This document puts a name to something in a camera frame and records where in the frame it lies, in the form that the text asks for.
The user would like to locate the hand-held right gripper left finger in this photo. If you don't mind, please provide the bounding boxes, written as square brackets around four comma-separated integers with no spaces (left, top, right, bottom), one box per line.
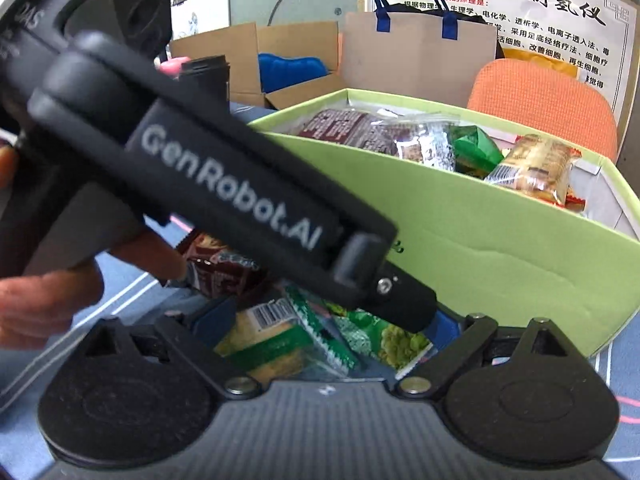
[85,297,263,401]

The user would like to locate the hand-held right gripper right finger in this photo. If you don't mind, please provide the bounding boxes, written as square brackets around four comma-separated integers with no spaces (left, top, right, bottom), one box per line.
[395,310,576,400]

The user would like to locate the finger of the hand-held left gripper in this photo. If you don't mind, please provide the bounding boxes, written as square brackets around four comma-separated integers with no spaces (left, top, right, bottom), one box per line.
[369,262,437,333]

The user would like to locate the green pea snack packet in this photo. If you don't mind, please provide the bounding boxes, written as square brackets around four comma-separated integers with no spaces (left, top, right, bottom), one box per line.
[325,305,436,381]

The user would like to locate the red-brown snack packet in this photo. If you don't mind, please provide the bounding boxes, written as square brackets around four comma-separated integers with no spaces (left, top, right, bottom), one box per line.
[177,232,271,298]

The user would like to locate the green yellow snack packet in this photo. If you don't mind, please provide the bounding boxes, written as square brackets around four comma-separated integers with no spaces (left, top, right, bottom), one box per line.
[215,290,361,381]

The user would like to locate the green cardboard box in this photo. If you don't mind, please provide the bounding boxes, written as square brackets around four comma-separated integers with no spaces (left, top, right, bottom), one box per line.
[247,89,640,361]

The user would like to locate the dark red snack packet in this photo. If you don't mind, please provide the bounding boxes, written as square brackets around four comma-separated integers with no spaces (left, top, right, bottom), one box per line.
[299,109,401,158]

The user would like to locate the clear cookie packet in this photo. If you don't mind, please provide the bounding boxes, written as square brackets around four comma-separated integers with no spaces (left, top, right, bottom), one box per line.
[390,115,458,171]

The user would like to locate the red orange snack packet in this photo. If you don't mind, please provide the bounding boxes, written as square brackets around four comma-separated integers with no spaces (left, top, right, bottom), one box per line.
[485,134,588,211]

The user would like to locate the person's left hand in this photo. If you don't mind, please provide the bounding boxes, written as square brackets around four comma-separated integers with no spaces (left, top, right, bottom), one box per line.
[0,230,187,352]

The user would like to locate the black cup pink lid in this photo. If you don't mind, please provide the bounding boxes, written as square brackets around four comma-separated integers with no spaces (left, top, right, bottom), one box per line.
[157,57,231,106]

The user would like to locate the blue cushion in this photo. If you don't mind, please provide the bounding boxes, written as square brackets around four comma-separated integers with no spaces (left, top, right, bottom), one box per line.
[257,52,336,93]

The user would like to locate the brown cardboard box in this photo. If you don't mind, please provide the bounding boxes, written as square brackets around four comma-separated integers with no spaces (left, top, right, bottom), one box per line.
[170,21,346,111]

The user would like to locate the blue tablecloth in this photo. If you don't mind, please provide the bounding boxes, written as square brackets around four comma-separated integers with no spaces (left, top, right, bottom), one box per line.
[0,100,640,480]

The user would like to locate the orange chair back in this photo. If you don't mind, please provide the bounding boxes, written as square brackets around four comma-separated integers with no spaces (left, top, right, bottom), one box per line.
[467,58,621,161]

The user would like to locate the brown paper bag blue handles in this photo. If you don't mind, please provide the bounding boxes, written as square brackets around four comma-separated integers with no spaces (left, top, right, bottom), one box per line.
[342,0,501,106]

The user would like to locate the wall poster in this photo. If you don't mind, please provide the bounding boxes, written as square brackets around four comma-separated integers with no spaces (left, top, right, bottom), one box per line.
[365,0,631,111]

